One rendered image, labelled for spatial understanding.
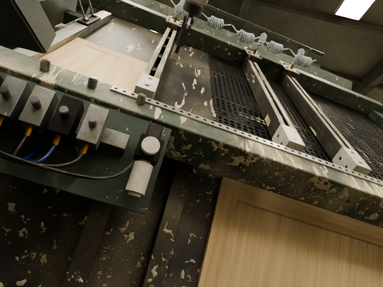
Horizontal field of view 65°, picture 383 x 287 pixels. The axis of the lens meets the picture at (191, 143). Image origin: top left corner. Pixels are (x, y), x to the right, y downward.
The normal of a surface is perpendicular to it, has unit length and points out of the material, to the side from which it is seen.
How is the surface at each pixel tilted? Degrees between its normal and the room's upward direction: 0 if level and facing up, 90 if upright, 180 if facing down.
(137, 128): 90
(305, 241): 90
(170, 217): 90
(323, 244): 90
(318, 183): 140
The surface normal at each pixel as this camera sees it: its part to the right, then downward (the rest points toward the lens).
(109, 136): 0.26, -0.29
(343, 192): -0.03, 0.51
